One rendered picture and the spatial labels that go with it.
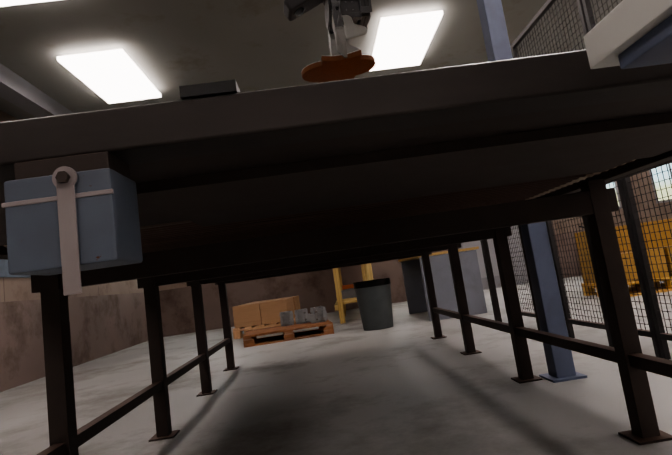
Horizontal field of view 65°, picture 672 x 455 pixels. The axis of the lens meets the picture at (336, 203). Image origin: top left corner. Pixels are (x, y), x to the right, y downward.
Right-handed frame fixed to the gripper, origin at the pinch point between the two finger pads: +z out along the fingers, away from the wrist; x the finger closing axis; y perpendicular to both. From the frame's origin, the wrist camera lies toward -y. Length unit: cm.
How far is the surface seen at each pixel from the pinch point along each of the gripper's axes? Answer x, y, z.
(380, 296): 515, 86, 69
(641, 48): -40, 29, 18
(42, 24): 337, -196, -198
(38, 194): -25, -44, 24
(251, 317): 681, -76, 83
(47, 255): -25, -43, 32
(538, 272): 165, 111, 50
